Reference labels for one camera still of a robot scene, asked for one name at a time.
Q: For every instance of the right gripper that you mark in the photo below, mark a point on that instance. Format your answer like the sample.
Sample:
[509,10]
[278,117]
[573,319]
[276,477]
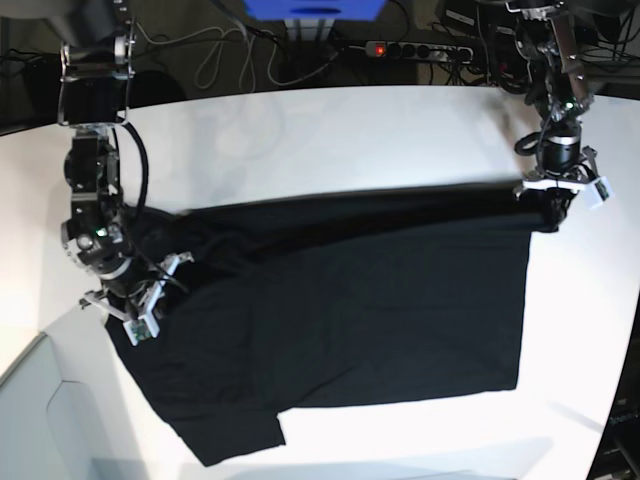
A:
[133,291]

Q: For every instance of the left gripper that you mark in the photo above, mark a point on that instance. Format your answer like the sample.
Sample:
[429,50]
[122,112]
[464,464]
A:
[561,164]

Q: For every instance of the black T-shirt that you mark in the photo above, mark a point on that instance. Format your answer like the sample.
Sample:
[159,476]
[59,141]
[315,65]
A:
[349,300]

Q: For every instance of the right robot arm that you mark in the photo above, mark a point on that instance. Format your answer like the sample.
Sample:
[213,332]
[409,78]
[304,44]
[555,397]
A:
[125,247]

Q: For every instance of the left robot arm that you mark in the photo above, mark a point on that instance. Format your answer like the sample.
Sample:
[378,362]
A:
[559,92]

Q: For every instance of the grey plastic bin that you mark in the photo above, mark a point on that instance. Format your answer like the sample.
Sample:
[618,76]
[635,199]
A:
[50,427]

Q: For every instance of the black power strip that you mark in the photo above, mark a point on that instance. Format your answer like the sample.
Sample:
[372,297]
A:
[420,52]

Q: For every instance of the blue box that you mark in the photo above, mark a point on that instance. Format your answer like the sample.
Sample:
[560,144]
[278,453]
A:
[357,10]

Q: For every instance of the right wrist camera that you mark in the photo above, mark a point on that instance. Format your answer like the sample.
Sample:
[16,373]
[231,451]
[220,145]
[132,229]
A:
[141,329]

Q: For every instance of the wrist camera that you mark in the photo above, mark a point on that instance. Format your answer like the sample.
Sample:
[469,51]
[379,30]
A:
[597,192]
[141,329]

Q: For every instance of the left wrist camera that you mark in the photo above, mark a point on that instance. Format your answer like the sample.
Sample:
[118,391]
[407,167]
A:
[597,192]

